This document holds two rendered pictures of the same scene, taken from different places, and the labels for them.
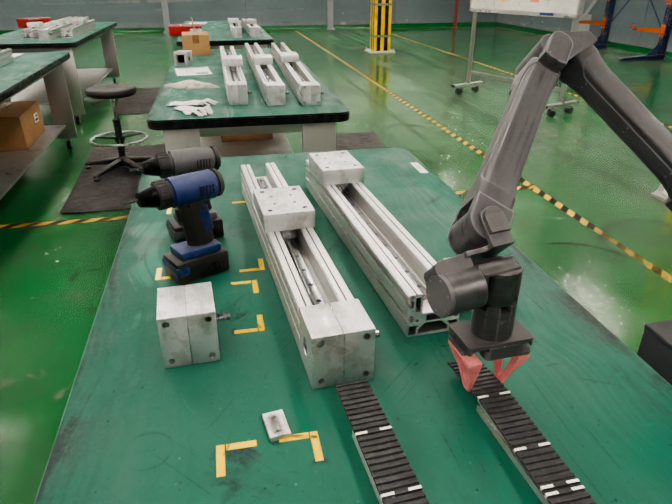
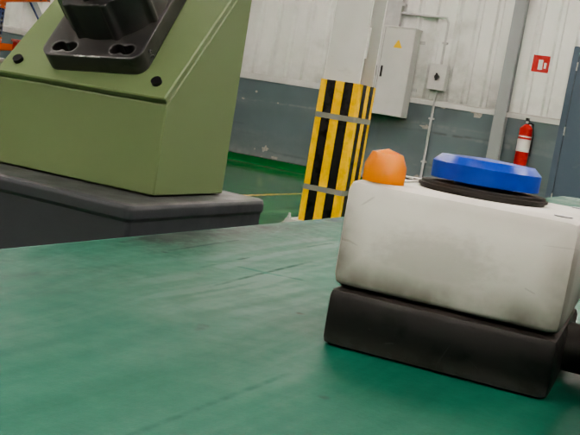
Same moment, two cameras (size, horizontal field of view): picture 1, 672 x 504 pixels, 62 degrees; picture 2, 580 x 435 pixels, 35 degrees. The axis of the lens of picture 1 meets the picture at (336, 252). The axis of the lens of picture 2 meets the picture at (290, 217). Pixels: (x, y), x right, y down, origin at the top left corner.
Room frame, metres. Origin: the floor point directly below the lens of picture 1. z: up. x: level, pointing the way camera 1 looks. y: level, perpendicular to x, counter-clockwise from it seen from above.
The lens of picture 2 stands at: (1.30, -0.12, 0.86)
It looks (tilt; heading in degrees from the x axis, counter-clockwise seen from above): 7 degrees down; 216
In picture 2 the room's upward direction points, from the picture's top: 9 degrees clockwise
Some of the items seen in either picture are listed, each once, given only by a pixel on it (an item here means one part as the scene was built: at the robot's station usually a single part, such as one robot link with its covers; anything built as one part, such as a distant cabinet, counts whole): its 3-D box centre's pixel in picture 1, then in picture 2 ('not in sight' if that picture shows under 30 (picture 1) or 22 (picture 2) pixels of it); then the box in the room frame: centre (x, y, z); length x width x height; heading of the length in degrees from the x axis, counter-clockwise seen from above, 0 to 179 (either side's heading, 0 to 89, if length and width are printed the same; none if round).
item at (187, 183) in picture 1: (178, 229); not in sight; (1.04, 0.32, 0.89); 0.20 x 0.08 x 0.22; 129
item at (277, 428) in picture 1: (276, 425); not in sight; (0.60, 0.08, 0.78); 0.05 x 0.03 x 0.01; 19
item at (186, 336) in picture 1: (196, 322); not in sight; (0.79, 0.24, 0.83); 0.11 x 0.10 x 0.10; 105
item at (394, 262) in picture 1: (363, 224); not in sight; (1.21, -0.06, 0.82); 0.80 x 0.10 x 0.09; 15
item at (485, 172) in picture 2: not in sight; (483, 185); (0.98, -0.26, 0.84); 0.04 x 0.04 x 0.02
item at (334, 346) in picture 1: (343, 341); not in sight; (0.74, -0.01, 0.83); 0.12 x 0.09 x 0.10; 105
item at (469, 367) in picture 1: (478, 361); not in sight; (0.65, -0.21, 0.85); 0.07 x 0.07 x 0.09; 16
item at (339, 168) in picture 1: (335, 171); not in sight; (1.45, 0.00, 0.87); 0.16 x 0.11 x 0.07; 15
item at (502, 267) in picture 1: (494, 282); not in sight; (0.65, -0.21, 0.98); 0.07 x 0.06 x 0.07; 115
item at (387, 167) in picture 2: not in sight; (386, 165); (1.01, -0.29, 0.85); 0.01 x 0.01 x 0.01
